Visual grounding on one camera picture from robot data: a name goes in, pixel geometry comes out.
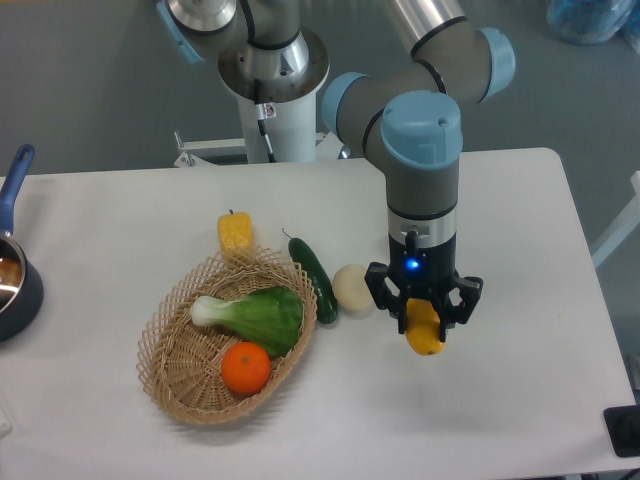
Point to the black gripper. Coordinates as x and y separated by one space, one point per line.
428 268

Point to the yellow mango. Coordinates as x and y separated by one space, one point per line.
423 327

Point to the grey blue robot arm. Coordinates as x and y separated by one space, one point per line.
408 126

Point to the white round bun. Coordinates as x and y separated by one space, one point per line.
351 291

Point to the green cucumber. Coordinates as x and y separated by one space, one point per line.
302 253

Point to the green bok choy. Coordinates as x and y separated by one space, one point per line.
270 317

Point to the orange tangerine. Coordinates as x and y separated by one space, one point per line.
245 368

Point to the yellow bell pepper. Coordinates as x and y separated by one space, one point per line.
235 232

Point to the black device at edge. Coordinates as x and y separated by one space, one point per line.
623 428

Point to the woven wicker basket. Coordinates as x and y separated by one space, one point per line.
179 362

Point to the blue saucepan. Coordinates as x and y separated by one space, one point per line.
22 289

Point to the white frame right edge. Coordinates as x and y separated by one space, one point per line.
619 229

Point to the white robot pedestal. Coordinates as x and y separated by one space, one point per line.
276 92

